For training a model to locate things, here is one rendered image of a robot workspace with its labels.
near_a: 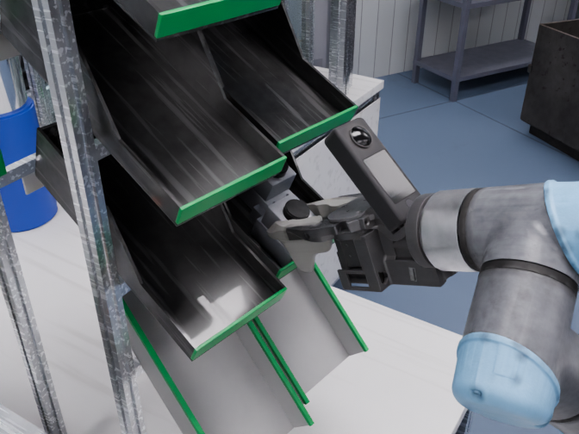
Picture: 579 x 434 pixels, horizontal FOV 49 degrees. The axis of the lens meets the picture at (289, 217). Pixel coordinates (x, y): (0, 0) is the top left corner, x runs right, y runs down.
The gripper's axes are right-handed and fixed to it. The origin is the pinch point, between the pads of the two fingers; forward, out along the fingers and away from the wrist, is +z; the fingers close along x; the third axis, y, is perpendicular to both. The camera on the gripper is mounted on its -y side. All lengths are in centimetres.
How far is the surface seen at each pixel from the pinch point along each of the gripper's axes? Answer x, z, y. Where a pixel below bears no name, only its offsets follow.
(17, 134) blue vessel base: 5, 80, -19
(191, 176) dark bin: -14.3, -5.6, -10.0
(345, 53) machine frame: 113, 82, -11
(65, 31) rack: -20.5, -5.4, -24.9
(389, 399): 16.3, 10.6, 38.3
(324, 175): 95, 89, 23
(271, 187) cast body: 0.6, 2.0, -3.6
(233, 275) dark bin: -8.5, 2.2, 3.3
